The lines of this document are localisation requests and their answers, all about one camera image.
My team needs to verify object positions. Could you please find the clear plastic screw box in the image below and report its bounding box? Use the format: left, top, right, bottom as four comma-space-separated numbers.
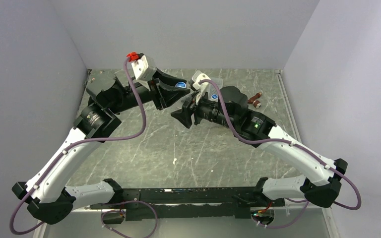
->
211, 77, 224, 89

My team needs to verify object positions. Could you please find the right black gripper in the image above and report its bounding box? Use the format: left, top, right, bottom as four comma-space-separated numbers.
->
171, 88, 237, 129

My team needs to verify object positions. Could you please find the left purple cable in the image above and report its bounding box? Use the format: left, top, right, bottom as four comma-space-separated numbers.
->
9, 56, 147, 236

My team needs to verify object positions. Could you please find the purple cable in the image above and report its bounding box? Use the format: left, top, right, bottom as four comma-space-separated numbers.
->
9, 56, 147, 236
198, 79, 363, 211

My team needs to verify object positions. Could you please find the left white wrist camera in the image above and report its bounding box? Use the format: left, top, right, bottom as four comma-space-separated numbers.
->
127, 52, 157, 83

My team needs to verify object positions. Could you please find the brown pipe fitting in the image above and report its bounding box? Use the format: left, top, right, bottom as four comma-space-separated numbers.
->
247, 92, 262, 108

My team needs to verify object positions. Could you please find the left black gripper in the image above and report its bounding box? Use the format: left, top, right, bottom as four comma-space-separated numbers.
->
108, 67, 190, 115

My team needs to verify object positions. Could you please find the clear plastic bottle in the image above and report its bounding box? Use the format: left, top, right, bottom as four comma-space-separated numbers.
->
172, 91, 199, 113

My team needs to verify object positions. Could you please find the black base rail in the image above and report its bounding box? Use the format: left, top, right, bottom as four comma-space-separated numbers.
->
90, 186, 285, 221

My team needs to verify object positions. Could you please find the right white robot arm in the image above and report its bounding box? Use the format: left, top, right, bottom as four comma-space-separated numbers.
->
220, 86, 348, 208

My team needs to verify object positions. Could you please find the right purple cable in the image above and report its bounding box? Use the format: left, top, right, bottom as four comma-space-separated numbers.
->
198, 79, 363, 211

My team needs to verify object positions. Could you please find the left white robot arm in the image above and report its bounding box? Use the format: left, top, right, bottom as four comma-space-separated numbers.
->
12, 69, 190, 225

